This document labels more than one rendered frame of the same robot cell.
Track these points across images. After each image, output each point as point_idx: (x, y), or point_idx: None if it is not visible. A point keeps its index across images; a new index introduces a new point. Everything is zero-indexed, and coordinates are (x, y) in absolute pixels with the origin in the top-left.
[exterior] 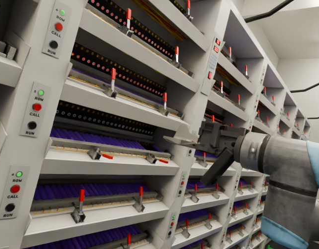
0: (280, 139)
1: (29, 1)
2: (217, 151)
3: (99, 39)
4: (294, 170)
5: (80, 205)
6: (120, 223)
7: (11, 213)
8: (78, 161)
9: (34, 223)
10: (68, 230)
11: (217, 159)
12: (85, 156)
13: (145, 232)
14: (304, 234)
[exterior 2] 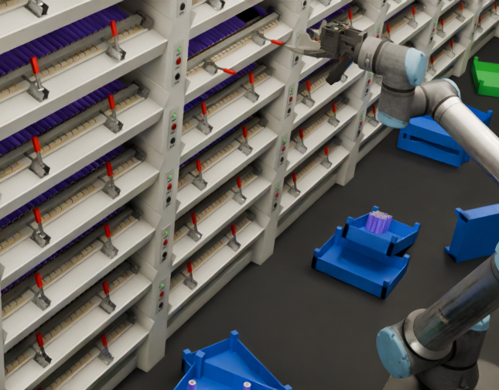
0: (388, 50)
1: None
2: (339, 54)
3: None
4: (395, 77)
5: (205, 118)
6: (238, 121)
7: (173, 144)
8: (203, 84)
9: None
10: (203, 143)
11: (340, 63)
12: (203, 73)
13: (256, 116)
14: (404, 118)
